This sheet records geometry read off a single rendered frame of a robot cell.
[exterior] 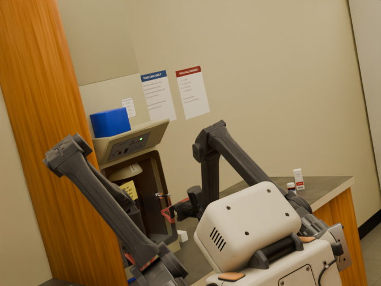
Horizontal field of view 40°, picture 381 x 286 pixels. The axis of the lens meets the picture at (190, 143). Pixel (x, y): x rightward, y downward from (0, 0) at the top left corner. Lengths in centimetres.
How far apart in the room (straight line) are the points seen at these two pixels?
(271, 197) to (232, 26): 221
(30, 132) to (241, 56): 166
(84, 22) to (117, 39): 16
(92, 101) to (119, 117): 14
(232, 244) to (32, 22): 117
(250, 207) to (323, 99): 300
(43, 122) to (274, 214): 110
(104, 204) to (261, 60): 246
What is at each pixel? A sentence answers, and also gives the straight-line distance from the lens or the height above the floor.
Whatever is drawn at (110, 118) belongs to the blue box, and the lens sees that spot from 192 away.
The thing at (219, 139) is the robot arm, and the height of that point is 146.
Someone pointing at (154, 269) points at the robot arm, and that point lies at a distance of 125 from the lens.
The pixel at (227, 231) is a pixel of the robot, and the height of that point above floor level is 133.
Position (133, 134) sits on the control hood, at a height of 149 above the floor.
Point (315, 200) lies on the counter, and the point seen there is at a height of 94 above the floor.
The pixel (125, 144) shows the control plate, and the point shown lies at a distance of 199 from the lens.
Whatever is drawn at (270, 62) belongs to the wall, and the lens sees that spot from 363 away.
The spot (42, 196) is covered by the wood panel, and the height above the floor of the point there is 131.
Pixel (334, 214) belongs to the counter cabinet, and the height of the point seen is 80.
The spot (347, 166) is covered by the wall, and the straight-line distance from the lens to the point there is 443.
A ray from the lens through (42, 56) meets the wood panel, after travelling 197.
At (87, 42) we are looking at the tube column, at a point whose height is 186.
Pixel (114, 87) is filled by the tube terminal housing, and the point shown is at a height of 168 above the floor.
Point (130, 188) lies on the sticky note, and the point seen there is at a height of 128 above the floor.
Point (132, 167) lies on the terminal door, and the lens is 209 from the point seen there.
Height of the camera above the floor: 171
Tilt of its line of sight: 8 degrees down
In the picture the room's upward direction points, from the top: 13 degrees counter-clockwise
